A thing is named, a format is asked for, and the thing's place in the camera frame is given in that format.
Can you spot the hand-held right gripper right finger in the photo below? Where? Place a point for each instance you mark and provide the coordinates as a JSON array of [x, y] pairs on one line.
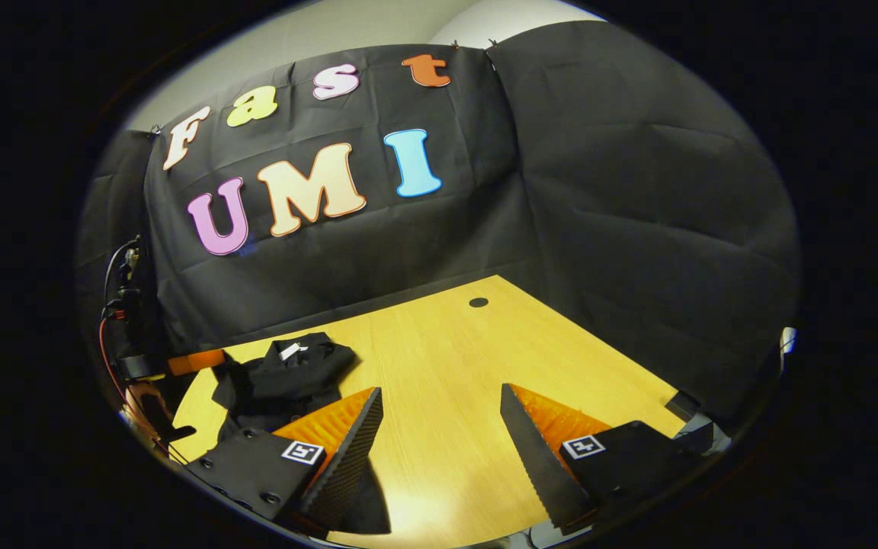
[[538, 465]]

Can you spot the black buttoned garment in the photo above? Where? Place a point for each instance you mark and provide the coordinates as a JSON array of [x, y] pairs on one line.
[[286, 381]]

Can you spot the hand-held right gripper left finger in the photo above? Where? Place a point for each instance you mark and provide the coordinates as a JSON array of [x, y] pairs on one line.
[[347, 457]]

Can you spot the black backdrop cloth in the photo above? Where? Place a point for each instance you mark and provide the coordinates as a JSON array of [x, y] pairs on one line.
[[637, 229]]

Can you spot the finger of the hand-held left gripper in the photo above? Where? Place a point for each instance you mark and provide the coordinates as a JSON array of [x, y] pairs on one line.
[[195, 362]]

